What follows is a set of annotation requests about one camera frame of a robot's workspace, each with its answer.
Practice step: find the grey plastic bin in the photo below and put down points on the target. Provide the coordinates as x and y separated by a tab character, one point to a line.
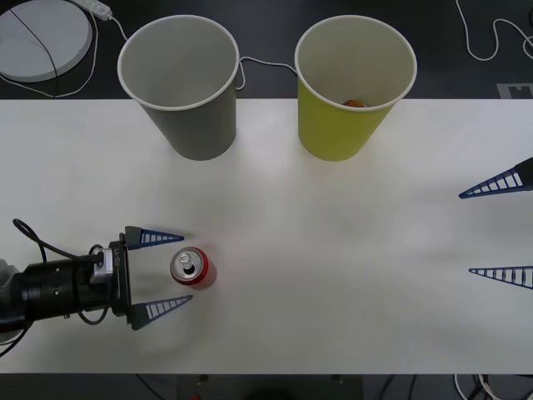
200	125

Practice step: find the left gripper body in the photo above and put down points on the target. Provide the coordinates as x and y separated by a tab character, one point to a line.
121	283

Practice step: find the red drink can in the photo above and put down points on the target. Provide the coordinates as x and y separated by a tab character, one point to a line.
202	275

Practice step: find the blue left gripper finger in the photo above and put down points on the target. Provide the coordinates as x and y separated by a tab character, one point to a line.
137	238
141	314

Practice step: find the white power strip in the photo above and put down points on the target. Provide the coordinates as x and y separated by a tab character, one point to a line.
98	7

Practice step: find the round pale grey disc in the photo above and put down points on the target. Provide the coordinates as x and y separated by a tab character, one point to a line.
25	46

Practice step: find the yellow-green plastic bin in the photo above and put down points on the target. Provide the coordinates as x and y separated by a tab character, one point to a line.
333	129

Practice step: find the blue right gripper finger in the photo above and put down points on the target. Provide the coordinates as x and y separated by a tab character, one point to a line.
525	173
528	277

